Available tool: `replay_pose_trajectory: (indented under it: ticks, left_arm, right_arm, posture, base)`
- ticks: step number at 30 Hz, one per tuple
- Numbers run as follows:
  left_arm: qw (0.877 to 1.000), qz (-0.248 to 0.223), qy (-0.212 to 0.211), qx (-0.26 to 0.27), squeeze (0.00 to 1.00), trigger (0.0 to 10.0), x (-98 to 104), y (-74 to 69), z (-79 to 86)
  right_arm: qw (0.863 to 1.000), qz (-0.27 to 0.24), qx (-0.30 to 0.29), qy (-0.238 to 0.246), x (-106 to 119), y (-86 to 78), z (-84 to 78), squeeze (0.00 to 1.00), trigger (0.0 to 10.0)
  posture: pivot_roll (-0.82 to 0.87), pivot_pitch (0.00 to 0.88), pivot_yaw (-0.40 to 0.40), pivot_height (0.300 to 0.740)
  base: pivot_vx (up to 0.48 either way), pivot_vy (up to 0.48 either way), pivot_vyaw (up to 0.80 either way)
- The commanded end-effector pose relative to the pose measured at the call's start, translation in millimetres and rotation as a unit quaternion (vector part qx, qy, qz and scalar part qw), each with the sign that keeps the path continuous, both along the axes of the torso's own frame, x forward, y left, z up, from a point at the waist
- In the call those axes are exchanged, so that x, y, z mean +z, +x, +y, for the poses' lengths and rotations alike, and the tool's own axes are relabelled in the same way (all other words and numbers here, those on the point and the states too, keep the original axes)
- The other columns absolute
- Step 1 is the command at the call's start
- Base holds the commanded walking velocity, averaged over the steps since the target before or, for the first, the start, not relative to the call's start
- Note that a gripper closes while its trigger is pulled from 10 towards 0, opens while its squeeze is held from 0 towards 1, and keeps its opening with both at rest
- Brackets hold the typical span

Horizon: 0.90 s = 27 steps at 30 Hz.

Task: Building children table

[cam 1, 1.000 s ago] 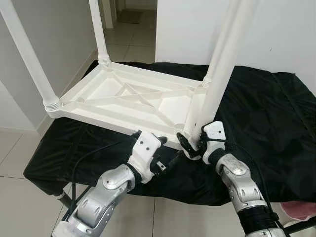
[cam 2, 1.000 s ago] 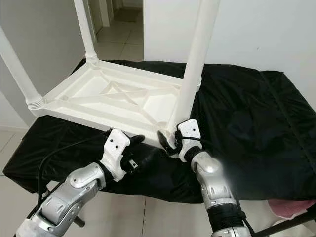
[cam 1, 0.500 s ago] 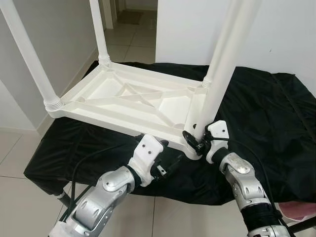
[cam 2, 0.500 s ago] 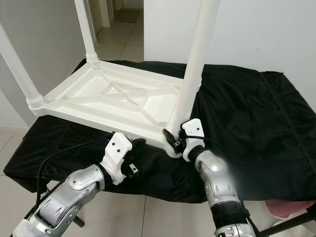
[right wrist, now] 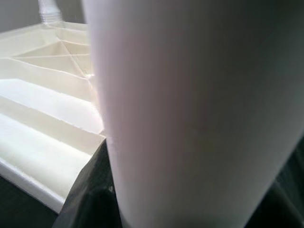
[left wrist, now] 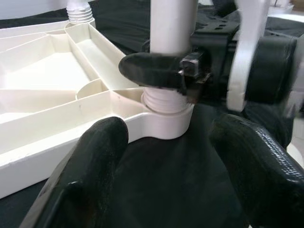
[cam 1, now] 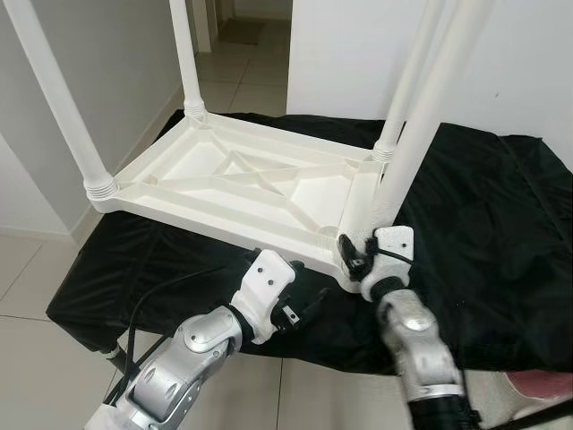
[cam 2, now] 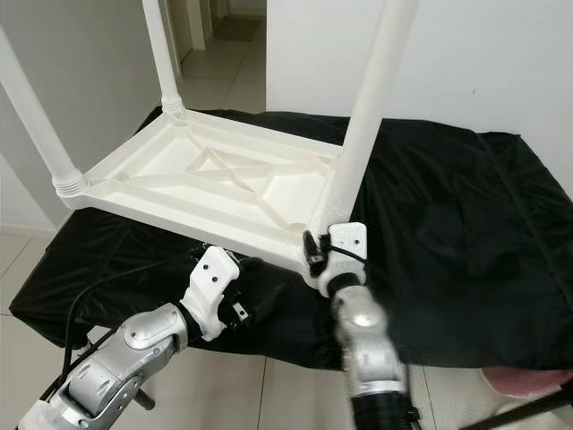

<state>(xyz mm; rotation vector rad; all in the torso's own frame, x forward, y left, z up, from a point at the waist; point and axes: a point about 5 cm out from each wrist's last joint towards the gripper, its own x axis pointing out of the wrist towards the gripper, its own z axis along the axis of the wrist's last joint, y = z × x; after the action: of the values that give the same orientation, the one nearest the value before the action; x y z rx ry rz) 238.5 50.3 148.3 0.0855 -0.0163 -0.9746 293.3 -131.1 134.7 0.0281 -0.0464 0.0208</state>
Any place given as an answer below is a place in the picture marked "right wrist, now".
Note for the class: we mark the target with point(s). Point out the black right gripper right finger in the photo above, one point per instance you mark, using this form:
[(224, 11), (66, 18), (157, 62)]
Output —
[(285, 211)]

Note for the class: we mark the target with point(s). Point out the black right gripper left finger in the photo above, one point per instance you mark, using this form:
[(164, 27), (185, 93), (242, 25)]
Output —
[(90, 202)]

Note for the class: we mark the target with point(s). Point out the white plastic table top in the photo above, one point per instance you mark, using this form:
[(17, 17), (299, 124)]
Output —
[(42, 118)]

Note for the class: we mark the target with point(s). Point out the white plastic table leg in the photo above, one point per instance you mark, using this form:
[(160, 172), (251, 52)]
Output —
[(190, 107), (50, 12)]

